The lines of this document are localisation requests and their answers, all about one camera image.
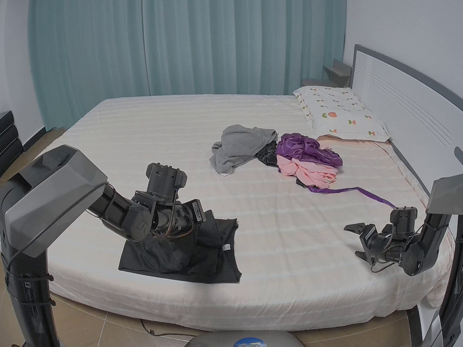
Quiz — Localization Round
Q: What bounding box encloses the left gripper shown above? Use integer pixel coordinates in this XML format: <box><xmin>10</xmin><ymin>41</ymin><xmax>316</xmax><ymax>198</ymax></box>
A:
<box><xmin>148</xmin><ymin>200</ymin><xmax>207</xmax><ymax>238</ymax></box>

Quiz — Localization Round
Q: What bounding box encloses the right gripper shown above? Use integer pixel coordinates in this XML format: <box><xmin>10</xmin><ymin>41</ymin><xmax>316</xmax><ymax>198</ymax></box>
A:
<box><xmin>344</xmin><ymin>222</ymin><xmax>403</xmax><ymax>265</ymax></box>

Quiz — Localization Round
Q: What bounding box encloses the black T-shirt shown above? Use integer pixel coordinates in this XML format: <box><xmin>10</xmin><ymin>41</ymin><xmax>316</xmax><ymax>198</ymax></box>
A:
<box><xmin>119</xmin><ymin>209</ymin><xmax>242</xmax><ymax>285</ymax></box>

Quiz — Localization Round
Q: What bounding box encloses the bed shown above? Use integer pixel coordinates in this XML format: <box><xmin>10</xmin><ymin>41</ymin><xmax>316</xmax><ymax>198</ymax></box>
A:
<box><xmin>47</xmin><ymin>44</ymin><xmax>463</xmax><ymax>333</ymax></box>

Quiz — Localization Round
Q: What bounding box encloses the pink garment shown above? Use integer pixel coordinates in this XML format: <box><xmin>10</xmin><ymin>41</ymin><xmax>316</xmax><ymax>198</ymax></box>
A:
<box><xmin>277</xmin><ymin>155</ymin><xmax>339</xmax><ymax>189</ymax></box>

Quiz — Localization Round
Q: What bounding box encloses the grey garment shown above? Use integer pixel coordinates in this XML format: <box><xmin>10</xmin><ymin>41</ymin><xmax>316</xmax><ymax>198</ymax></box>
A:
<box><xmin>209</xmin><ymin>124</ymin><xmax>279</xmax><ymax>177</ymax></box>

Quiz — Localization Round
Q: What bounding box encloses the purple garment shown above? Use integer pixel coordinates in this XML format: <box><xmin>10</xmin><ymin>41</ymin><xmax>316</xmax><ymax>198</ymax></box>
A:
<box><xmin>276</xmin><ymin>133</ymin><xmax>397</xmax><ymax>209</ymax></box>

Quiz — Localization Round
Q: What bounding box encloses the black shiny garment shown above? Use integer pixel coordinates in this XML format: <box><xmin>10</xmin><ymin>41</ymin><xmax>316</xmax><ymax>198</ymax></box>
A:
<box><xmin>255</xmin><ymin>141</ymin><xmax>280</xmax><ymax>168</ymax></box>

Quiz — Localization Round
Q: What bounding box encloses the white printed pillow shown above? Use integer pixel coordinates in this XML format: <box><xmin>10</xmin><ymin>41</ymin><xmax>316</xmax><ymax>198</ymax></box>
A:
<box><xmin>292</xmin><ymin>86</ymin><xmax>392</xmax><ymax>142</ymax></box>

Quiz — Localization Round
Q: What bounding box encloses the grey bedside table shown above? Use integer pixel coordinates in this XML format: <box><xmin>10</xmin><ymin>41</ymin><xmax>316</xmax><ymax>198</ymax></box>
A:
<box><xmin>302</xmin><ymin>59</ymin><xmax>352</xmax><ymax>88</ymax></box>

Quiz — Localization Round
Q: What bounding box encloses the dark grey chest of drawers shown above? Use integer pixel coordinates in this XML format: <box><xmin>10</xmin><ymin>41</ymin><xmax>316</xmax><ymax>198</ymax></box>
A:
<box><xmin>0</xmin><ymin>111</ymin><xmax>25</xmax><ymax>177</ymax></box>

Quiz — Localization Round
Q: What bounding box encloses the blue-green curtain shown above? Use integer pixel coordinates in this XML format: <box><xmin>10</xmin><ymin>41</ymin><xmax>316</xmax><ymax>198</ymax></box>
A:
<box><xmin>28</xmin><ymin>0</ymin><xmax>146</xmax><ymax>131</ymax></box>
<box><xmin>142</xmin><ymin>0</ymin><xmax>347</xmax><ymax>96</ymax></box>

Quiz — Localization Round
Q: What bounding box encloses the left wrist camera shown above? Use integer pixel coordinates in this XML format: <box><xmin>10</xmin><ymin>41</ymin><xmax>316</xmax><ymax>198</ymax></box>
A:
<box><xmin>146</xmin><ymin>163</ymin><xmax>188</xmax><ymax>199</ymax></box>

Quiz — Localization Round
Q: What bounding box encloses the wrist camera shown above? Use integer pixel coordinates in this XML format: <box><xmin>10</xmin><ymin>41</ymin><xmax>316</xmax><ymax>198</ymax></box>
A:
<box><xmin>389</xmin><ymin>206</ymin><xmax>419</xmax><ymax>235</ymax></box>
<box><xmin>146</xmin><ymin>163</ymin><xmax>188</xmax><ymax>199</ymax></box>

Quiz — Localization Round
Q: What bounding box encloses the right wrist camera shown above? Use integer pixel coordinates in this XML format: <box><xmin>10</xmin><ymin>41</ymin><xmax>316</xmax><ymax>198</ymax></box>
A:
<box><xmin>389</xmin><ymin>206</ymin><xmax>419</xmax><ymax>235</ymax></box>

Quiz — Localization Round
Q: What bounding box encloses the black cable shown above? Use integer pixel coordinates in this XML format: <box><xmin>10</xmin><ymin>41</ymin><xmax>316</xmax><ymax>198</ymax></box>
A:
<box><xmin>139</xmin><ymin>318</ymin><xmax>197</xmax><ymax>340</ymax></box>

